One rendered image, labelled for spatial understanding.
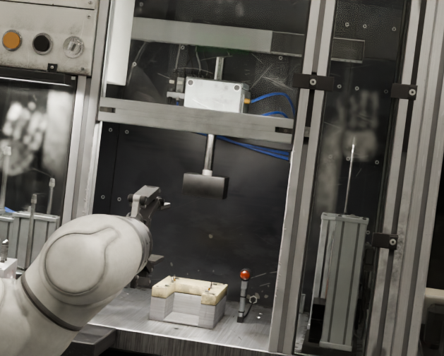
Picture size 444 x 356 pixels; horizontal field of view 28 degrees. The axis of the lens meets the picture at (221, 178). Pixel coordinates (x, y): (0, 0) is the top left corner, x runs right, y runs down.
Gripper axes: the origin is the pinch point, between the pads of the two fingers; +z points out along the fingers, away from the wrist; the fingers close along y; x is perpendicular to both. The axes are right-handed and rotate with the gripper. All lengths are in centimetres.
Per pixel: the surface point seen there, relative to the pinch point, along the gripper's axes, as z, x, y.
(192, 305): 39.9, -0.7, -19.0
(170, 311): 38.2, 3.4, -20.4
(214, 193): 39.4, -2.6, 4.6
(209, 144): 41.5, -0.1, 14.3
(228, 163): 64, -1, 10
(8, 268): 8.4, 27.2, -10.9
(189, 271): 64, 5, -16
